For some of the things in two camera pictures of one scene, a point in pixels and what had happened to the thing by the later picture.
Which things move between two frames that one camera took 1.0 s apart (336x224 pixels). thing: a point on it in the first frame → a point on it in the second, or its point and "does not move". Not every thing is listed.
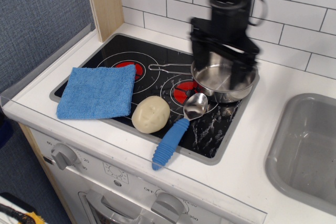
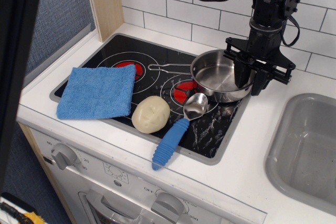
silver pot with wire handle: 214,78 does not move
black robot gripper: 230,26 → 262,48
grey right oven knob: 168,207 does not move
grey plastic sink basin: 301,159 does not move
